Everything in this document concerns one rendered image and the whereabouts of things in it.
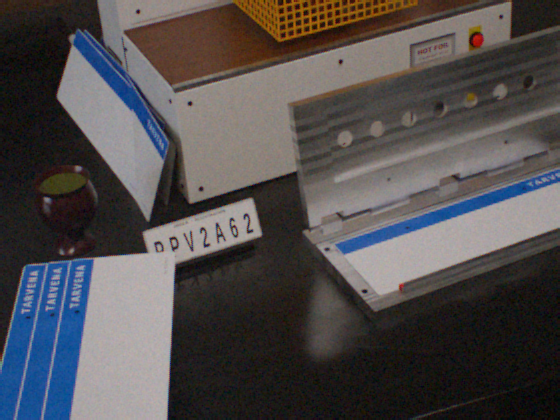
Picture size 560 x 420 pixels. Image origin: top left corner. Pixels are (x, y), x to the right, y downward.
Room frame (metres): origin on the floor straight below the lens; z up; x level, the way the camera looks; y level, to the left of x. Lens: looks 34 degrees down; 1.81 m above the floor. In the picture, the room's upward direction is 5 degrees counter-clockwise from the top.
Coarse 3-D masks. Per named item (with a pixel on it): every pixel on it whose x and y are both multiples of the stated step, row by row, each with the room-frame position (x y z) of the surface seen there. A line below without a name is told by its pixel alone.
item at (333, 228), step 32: (544, 160) 1.41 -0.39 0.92; (448, 192) 1.35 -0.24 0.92; (480, 192) 1.34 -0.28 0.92; (320, 224) 1.27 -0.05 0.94; (352, 224) 1.29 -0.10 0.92; (384, 224) 1.28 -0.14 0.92; (320, 256) 1.23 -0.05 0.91; (512, 256) 1.18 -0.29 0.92; (544, 256) 1.19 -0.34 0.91; (352, 288) 1.15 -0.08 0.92; (416, 288) 1.13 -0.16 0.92; (448, 288) 1.13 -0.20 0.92; (384, 320) 1.10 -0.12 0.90
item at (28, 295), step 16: (32, 272) 1.13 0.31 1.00; (32, 288) 1.10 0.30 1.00; (16, 304) 1.07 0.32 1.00; (32, 304) 1.07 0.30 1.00; (16, 320) 1.04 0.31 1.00; (32, 320) 1.04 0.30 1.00; (16, 336) 1.01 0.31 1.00; (16, 352) 0.98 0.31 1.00; (0, 368) 0.96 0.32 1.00; (16, 368) 0.96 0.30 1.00; (0, 384) 0.93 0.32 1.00; (16, 384) 0.93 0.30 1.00; (0, 400) 0.91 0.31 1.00; (16, 400) 0.90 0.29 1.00; (0, 416) 0.88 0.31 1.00
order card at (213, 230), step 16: (224, 208) 1.30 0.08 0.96; (240, 208) 1.30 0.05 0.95; (176, 224) 1.27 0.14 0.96; (192, 224) 1.28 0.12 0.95; (208, 224) 1.28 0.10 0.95; (224, 224) 1.29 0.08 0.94; (240, 224) 1.29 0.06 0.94; (256, 224) 1.30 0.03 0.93; (160, 240) 1.25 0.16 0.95; (176, 240) 1.26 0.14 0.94; (192, 240) 1.27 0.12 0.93; (208, 240) 1.27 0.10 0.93; (224, 240) 1.28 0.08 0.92; (240, 240) 1.28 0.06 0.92; (176, 256) 1.25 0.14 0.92; (192, 256) 1.26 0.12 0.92
